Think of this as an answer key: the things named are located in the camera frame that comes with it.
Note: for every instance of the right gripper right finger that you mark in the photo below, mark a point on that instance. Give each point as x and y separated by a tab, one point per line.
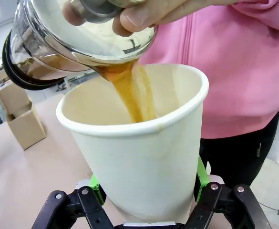
239	207

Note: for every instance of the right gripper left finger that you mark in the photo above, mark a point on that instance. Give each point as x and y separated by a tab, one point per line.
58	210

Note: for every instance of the white paper cup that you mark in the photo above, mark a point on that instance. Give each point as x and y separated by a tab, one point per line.
141	167

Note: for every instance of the glass pitcher with black base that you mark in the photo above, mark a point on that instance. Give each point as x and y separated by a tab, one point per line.
58	35

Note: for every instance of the brown cardboard cup carrier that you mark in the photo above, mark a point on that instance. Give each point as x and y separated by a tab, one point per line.
26	128

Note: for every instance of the amber drink stream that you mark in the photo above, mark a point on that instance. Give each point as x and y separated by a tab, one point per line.
132	95

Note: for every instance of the person's right hand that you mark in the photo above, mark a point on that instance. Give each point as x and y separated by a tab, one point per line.
153	14

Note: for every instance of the person in pink sleeve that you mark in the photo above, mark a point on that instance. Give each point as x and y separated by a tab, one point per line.
237	155

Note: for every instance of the pink hoodie torso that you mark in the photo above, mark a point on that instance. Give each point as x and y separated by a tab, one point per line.
237	71

